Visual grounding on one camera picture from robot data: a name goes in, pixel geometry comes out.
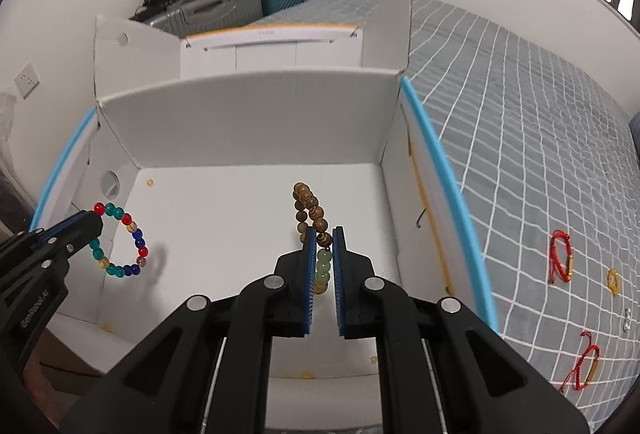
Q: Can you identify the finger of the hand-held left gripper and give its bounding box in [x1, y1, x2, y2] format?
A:
[29, 210, 100, 235]
[0, 213, 105, 295]

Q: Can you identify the wooden and jade bead bracelet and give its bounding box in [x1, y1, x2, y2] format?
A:
[293, 182, 334, 297]

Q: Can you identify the grey plaid bedsheet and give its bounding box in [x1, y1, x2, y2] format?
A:
[252, 0, 640, 426]

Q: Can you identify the multicoloured glass bead bracelet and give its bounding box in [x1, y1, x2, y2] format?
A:
[89, 202, 150, 280]

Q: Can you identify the silver hard suitcase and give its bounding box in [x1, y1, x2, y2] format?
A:
[131, 0, 264, 37]

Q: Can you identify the white cardboard box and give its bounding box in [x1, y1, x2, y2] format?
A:
[30, 0, 501, 431]

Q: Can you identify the white wall socket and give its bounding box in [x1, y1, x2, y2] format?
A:
[14, 64, 40, 100]

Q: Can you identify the red cord bracelet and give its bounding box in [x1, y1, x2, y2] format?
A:
[549, 230, 576, 285]
[559, 331, 603, 395]

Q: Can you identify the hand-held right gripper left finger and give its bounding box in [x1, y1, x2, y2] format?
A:
[60, 228, 317, 434]

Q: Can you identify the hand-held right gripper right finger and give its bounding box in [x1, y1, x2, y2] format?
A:
[332, 226, 591, 434]

